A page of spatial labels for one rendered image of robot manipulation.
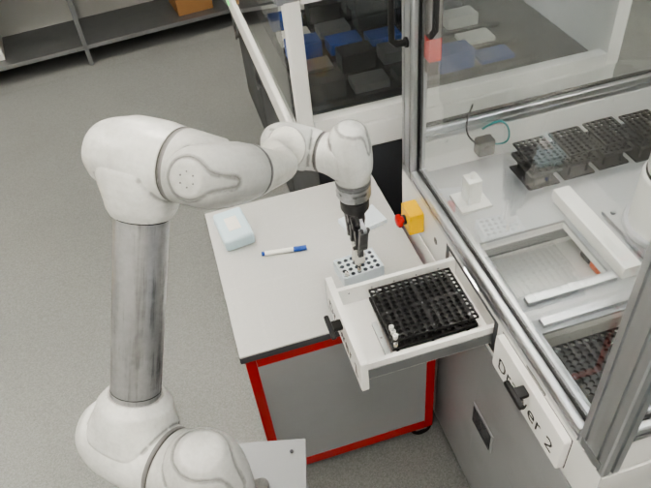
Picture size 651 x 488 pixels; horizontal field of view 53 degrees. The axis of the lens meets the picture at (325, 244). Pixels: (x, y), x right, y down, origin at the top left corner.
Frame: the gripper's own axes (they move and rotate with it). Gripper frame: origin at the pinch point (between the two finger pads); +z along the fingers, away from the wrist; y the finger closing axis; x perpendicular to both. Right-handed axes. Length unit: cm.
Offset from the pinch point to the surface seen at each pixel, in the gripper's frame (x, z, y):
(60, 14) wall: -72, 66, -391
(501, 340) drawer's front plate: 15.6, -5.7, 46.0
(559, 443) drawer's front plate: 13, -3, 72
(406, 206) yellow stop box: 18.4, -4.1, -7.0
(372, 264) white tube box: 4.4, 7.6, -0.7
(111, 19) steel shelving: -38, 72, -372
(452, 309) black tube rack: 11.7, -2.9, 31.3
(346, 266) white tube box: -2.7, 7.5, -3.3
